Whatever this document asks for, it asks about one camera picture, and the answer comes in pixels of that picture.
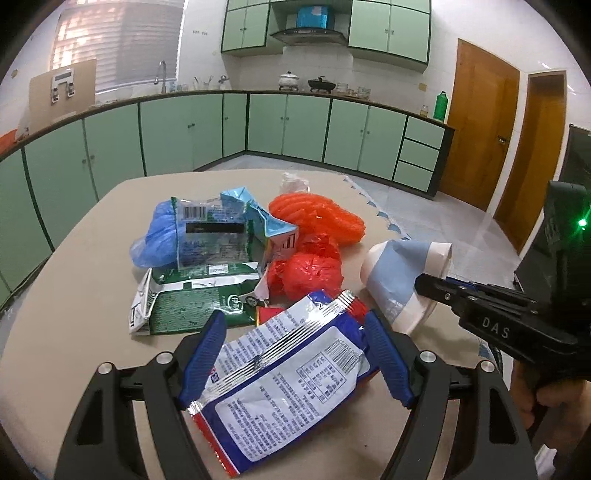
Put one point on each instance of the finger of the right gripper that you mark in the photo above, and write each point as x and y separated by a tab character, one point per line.
437	289
471	288

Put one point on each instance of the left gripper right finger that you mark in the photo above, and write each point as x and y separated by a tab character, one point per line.
490	441

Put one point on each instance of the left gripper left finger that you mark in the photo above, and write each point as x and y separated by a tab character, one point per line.
102	442

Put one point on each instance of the blue white paper cup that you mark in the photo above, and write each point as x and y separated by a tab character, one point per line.
389	272

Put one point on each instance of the red plastic bag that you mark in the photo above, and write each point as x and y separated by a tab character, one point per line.
316	265

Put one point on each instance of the green snack bag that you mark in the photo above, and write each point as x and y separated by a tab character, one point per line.
170	301

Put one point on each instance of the blue white snack wrapper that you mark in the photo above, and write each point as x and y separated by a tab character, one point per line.
273	384

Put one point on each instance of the light blue milk carton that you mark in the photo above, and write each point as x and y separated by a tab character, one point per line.
278	238

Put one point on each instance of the white tissue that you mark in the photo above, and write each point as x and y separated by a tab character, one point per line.
292	183

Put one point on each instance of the blue plastic bag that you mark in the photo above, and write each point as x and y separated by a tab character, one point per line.
157	248

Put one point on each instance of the clear barcode plastic bag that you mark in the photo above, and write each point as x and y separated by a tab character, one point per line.
210	232

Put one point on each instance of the green upper kitchen cabinets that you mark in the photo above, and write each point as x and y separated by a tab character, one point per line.
394	32

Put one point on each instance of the green kitchen cabinets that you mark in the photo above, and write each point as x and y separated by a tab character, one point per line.
51	179
394	32

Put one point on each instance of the green lower kitchen cabinets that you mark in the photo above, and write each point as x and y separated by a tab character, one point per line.
51	179

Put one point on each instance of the chrome kitchen faucet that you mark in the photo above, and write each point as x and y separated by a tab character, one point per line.
161	76

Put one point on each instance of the right hand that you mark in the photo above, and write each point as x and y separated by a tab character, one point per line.
573	394

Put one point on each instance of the black glass cabinet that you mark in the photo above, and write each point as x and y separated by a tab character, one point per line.
559	257

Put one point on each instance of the wooden door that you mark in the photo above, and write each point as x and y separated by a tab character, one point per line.
536	158
482	113

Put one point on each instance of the green thermos bottle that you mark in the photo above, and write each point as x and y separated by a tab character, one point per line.
441	106

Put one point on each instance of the black wok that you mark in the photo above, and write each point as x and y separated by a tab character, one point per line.
321	85

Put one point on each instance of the white cooking pot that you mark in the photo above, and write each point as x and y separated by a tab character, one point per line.
289	82

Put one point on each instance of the range hood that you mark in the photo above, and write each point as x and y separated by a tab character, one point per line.
308	22

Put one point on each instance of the cardboard box on counter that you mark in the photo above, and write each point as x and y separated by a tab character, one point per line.
62	92

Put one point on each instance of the window with blinds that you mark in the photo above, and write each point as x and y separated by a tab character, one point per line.
128	39

